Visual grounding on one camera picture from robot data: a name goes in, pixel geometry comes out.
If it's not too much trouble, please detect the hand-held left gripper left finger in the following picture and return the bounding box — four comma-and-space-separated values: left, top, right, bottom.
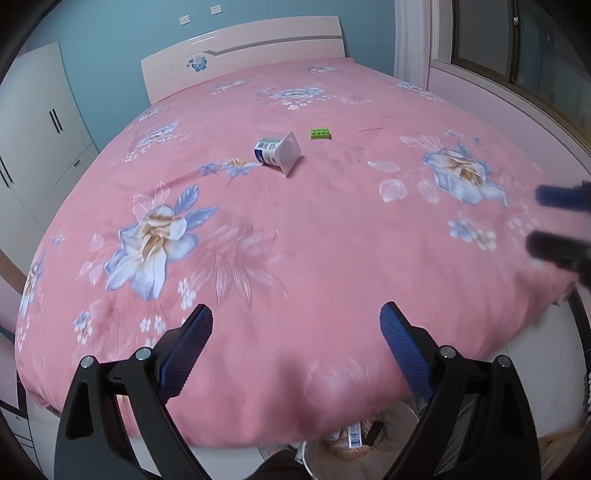
54, 304, 214, 480

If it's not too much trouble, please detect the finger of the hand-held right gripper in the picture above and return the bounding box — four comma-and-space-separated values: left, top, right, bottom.
526, 231, 591, 289
536, 181, 591, 208

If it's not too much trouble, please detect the white curtain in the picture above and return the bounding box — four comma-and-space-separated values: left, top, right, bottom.
394, 0, 432, 90

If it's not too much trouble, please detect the white wardrobe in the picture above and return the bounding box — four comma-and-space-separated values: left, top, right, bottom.
0, 41, 100, 250

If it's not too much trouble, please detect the cardboard box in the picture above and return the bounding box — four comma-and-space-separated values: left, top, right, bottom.
538, 422, 589, 472

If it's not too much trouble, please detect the white bed headboard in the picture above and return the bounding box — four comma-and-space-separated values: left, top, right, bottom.
140, 16, 346, 106

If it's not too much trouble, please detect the white bed base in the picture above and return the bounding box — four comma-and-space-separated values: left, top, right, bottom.
18, 295, 585, 480

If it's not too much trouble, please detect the pink window ledge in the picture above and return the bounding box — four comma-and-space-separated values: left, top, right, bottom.
427, 62, 591, 185

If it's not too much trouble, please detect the pink floral bed blanket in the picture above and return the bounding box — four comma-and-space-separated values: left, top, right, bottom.
14, 56, 585, 450

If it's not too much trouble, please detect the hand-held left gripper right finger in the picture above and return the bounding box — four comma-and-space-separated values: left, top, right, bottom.
379, 301, 541, 480

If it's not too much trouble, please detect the window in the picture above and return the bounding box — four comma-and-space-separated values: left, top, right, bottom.
450, 0, 591, 153

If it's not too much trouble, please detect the white drawer cabinet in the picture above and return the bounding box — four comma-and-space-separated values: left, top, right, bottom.
0, 376, 35, 462

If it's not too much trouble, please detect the white yogurt cup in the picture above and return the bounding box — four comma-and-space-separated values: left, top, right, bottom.
253, 131, 303, 177

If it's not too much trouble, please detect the white trash bin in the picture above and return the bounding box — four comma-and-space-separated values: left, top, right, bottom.
295, 401, 431, 480

